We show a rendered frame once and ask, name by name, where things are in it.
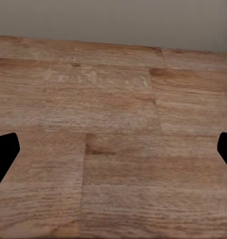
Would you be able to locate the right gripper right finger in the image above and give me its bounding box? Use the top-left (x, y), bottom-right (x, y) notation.
top-left (217, 132), bottom-right (227, 164)

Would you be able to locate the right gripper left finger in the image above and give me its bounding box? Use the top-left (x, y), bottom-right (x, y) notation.
top-left (0, 132), bottom-right (20, 183)

